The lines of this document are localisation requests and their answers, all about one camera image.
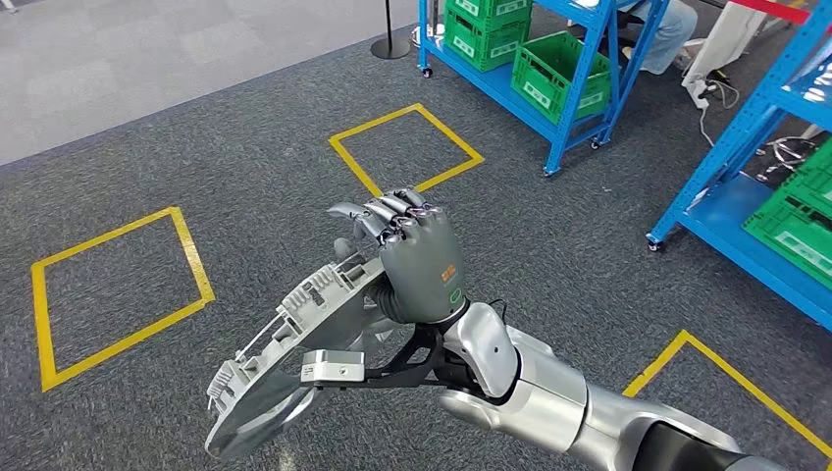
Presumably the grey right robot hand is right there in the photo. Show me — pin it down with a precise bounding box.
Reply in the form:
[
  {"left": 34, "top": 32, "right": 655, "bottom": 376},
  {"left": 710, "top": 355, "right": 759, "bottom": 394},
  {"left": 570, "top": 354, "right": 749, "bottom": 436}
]
[{"left": 328, "top": 188, "right": 467, "bottom": 325}]

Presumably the silver wheel hubcap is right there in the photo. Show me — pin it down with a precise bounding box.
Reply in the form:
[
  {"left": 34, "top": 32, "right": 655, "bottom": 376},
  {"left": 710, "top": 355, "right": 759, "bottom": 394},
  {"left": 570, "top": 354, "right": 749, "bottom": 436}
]
[{"left": 204, "top": 253, "right": 417, "bottom": 461}]

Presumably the blue metal shelf rack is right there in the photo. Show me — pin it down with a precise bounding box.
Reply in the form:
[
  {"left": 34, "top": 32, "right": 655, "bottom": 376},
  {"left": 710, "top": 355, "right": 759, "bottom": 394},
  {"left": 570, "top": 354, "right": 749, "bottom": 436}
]
[
  {"left": 645, "top": 0, "right": 832, "bottom": 334},
  {"left": 415, "top": 0, "right": 672, "bottom": 178}
]

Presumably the white power strip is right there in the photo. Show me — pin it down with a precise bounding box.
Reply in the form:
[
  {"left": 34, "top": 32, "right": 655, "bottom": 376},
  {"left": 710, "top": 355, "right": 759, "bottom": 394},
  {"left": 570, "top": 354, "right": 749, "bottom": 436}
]
[{"left": 687, "top": 73, "right": 717, "bottom": 111}]

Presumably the person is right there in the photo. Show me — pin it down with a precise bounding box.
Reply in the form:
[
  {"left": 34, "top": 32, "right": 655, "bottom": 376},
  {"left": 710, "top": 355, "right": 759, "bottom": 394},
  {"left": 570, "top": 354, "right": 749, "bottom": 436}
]
[{"left": 617, "top": 0, "right": 700, "bottom": 76}]

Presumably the chrome swivel chair base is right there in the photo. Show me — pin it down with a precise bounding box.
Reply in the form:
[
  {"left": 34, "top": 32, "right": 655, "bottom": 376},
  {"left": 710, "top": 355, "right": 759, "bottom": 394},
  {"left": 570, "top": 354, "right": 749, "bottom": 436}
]
[{"left": 755, "top": 134, "right": 819, "bottom": 184}]

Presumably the white desk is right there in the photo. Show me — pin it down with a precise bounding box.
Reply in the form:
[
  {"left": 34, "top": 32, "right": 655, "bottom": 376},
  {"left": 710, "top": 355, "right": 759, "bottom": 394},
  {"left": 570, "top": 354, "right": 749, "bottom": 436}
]
[{"left": 681, "top": 0, "right": 769, "bottom": 99}]

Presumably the black camera bracket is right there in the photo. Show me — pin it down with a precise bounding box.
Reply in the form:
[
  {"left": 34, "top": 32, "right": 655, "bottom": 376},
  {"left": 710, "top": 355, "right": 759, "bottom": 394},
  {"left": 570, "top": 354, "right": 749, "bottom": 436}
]
[{"left": 298, "top": 325, "right": 449, "bottom": 392}]

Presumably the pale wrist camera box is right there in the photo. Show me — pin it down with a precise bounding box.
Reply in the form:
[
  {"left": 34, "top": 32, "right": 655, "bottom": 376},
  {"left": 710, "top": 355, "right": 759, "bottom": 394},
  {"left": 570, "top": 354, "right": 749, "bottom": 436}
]
[{"left": 299, "top": 349, "right": 367, "bottom": 385}]

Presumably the black stanchion post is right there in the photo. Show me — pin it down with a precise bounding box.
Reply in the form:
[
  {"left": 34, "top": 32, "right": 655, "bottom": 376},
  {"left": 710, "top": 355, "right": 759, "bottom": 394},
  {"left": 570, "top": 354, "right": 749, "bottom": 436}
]
[{"left": 370, "top": 0, "right": 413, "bottom": 61}]

